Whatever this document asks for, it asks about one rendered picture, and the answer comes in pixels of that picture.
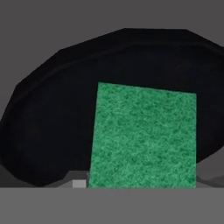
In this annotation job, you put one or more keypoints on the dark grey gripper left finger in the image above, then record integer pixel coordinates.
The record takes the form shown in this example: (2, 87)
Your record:
(78, 183)

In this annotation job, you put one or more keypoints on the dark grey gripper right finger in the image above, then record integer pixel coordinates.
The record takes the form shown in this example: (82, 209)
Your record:
(208, 183)

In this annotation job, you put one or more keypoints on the black pan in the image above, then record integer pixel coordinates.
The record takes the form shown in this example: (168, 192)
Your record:
(55, 116)

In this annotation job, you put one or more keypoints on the green sponge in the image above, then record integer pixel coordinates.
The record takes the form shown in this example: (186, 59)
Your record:
(143, 137)

